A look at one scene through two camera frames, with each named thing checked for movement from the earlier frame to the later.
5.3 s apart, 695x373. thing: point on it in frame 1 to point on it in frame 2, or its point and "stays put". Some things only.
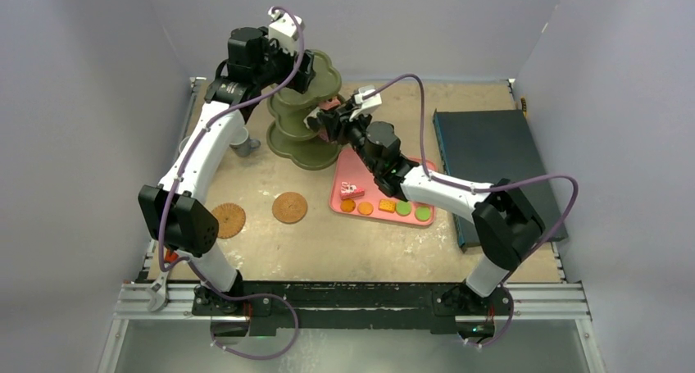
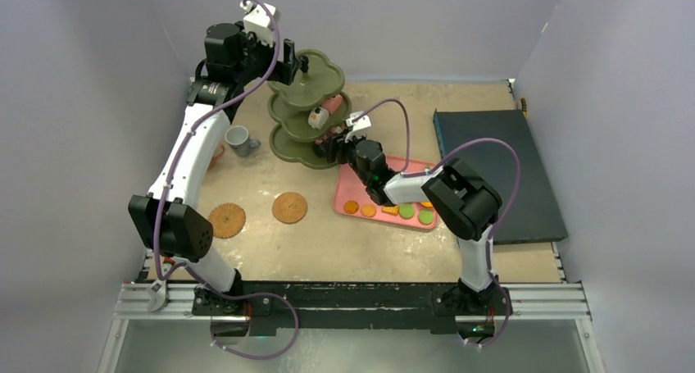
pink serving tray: [355, 193] stays put
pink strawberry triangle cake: [350, 191] to [330, 134]
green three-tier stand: [290, 138] stays put
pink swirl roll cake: [329, 103] stays put
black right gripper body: [332, 124] to [337, 147]
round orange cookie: [365, 208] stays put
